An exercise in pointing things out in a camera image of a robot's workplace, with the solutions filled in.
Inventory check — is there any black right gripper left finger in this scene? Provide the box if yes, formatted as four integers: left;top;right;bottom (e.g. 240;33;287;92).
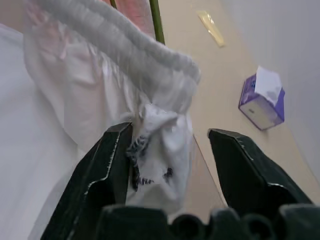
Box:
41;121;133;240

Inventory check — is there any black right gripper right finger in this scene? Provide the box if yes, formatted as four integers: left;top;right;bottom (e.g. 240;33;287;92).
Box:
207;128;316;216

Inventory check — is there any white cloth garment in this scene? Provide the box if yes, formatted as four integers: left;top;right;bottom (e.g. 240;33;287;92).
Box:
0;0;202;240

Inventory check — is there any olive green wire hanger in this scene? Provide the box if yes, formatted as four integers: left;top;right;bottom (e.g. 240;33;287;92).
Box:
109;0;166;46

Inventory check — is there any purple tissue box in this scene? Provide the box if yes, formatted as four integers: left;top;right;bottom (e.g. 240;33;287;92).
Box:
237;65;286;131

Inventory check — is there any pale yellow flat packet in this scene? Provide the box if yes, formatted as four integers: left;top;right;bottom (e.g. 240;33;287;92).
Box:
195;9;227;48

